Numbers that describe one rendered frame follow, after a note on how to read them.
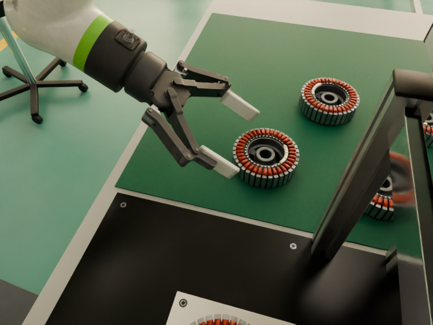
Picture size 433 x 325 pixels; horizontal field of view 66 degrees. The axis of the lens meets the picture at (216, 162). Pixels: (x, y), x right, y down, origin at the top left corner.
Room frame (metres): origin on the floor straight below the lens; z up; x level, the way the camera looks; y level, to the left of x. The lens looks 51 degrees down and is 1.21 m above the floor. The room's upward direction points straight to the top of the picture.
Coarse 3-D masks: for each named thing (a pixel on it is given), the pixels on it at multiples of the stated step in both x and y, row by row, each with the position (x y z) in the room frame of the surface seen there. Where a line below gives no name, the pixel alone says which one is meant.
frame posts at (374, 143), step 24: (408, 72) 0.21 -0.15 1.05; (384, 96) 0.21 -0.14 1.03; (408, 96) 0.19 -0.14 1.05; (432, 96) 0.19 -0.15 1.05; (384, 120) 0.19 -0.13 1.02; (360, 144) 0.21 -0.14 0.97; (384, 144) 0.20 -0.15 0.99; (360, 168) 0.19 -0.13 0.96; (384, 168) 0.19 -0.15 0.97; (336, 192) 0.21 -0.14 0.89; (360, 192) 0.19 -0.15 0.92; (336, 216) 0.19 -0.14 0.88; (360, 216) 0.18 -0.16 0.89; (336, 240) 0.19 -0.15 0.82
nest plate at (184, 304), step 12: (180, 300) 0.13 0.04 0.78; (192, 300) 0.13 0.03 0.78; (204, 300) 0.13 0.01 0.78; (180, 312) 0.11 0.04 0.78; (192, 312) 0.11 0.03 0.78; (204, 312) 0.11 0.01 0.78; (216, 312) 0.11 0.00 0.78; (228, 312) 0.11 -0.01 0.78; (240, 312) 0.11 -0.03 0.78; (252, 312) 0.11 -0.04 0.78; (168, 324) 0.10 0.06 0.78; (180, 324) 0.10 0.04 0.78; (252, 324) 0.10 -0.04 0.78; (264, 324) 0.10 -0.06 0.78; (276, 324) 0.10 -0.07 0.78; (288, 324) 0.10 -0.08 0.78
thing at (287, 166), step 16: (256, 128) 0.42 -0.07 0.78; (240, 144) 0.38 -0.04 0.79; (256, 144) 0.40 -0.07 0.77; (272, 144) 0.40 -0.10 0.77; (288, 144) 0.38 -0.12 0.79; (240, 160) 0.35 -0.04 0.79; (256, 160) 0.36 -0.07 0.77; (272, 160) 0.36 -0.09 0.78; (288, 160) 0.35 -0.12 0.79; (240, 176) 0.33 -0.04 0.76; (256, 176) 0.32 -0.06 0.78; (272, 176) 0.32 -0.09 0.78; (288, 176) 0.33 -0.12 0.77
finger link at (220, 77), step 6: (180, 60) 0.48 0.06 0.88; (180, 66) 0.47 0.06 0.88; (186, 66) 0.48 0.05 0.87; (192, 66) 0.48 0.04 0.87; (192, 72) 0.47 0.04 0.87; (198, 72) 0.48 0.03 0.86; (204, 72) 0.48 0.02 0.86; (210, 72) 0.49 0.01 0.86; (186, 78) 0.48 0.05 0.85; (192, 78) 0.48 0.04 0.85; (198, 78) 0.48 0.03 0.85; (204, 78) 0.48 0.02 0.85; (210, 78) 0.48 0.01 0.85; (216, 78) 0.48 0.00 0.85; (222, 78) 0.49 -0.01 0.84; (228, 78) 0.49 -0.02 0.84
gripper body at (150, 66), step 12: (144, 60) 0.42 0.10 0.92; (156, 60) 0.43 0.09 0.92; (132, 72) 0.41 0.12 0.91; (144, 72) 0.41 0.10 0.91; (156, 72) 0.41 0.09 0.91; (168, 72) 0.45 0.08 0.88; (132, 84) 0.40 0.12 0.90; (144, 84) 0.40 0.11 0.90; (156, 84) 0.41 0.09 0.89; (168, 84) 0.42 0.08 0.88; (132, 96) 0.40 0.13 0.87; (144, 96) 0.39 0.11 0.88; (156, 96) 0.39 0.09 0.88; (180, 96) 0.41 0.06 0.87; (168, 108) 0.39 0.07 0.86
